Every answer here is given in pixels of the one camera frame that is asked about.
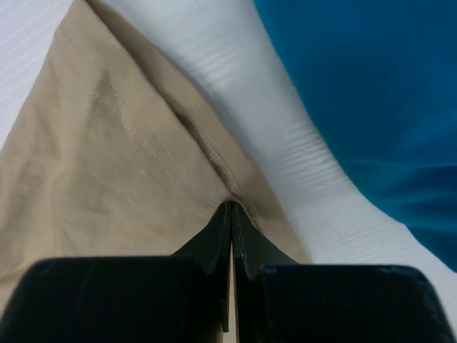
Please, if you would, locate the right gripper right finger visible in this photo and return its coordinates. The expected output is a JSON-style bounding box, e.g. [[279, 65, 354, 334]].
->
[[231, 204, 456, 342]]

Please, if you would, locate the beige polo shirt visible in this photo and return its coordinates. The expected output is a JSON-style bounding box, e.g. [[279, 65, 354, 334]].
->
[[0, 0, 312, 343]]

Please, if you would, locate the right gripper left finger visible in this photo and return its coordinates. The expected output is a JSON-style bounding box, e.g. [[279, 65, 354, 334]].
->
[[6, 203, 233, 342]]

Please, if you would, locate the folded blue t shirt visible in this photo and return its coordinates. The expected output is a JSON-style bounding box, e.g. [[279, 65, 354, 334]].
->
[[255, 1, 456, 269]]

